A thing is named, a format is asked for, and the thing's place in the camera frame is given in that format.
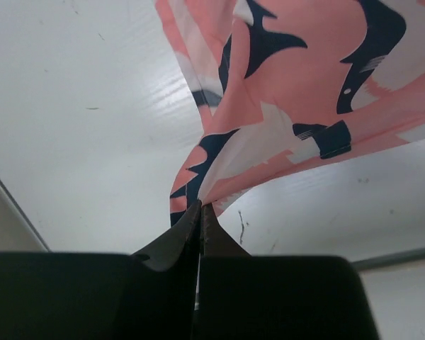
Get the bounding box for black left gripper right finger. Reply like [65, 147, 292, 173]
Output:
[198, 205, 380, 339]

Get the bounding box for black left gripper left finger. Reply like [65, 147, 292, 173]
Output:
[0, 203, 201, 339]

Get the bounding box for pink shark print shorts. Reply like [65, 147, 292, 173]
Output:
[154, 1, 425, 223]

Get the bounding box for aluminium table edge rail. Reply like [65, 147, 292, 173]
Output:
[0, 179, 51, 252]

